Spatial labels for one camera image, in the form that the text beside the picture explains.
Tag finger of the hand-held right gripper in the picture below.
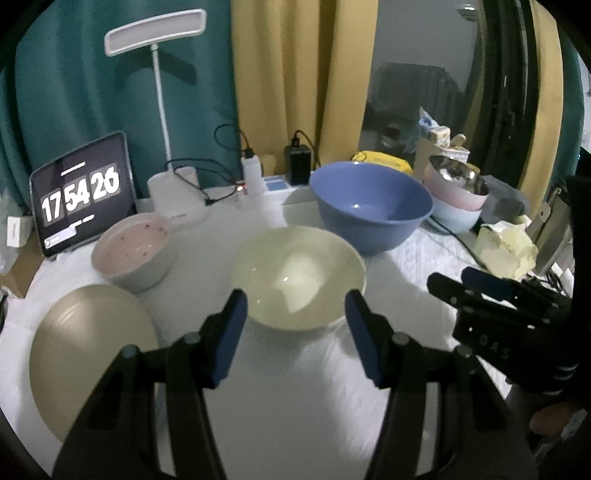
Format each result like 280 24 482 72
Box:
427 272 469 308
461 266 528 302

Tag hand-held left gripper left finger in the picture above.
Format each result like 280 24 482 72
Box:
51 288 250 480

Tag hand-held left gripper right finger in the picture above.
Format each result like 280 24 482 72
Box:
344 289 539 480

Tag cream bowl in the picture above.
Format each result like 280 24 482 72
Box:
230 226 367 332

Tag pink spotted bowl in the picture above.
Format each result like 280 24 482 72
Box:
90 213 177 293

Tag beige plate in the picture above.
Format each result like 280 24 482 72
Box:
28 284 160 444

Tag person's right hand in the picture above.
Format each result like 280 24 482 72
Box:
529 401 576 437

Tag crumpled yellow cloth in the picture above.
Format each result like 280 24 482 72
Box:
474 216 539 280

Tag pale pink bowl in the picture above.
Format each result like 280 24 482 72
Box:
424 161 489 212

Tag grey cloth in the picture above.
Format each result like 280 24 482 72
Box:
480 175 532 223

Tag steel bowl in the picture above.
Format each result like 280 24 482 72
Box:
428 154 491 197

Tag yellow wipes pack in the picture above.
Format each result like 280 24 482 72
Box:
351 150 414 174

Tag paper carton with utensils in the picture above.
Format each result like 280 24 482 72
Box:
413 106 471 172

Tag narrow yellow curtain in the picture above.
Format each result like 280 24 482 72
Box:
522 0 567 209

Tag narrow teal curtain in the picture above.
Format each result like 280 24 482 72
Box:
560 41 585 154

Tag tablet with clock display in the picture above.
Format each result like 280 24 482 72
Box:
30 131 139 258

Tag cardboard box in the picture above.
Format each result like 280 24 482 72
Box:
0 244 43 299

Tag small white box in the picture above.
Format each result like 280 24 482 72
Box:
6 215 34 248

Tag glass sliding door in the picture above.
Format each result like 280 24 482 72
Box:
365 0 523 158

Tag white desk lamp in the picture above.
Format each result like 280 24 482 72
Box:
103 8 209 227

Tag desk lamp black cable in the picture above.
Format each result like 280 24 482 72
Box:
165 159 241 206

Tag white charger black cable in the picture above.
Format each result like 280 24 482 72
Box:
214 123 253 160

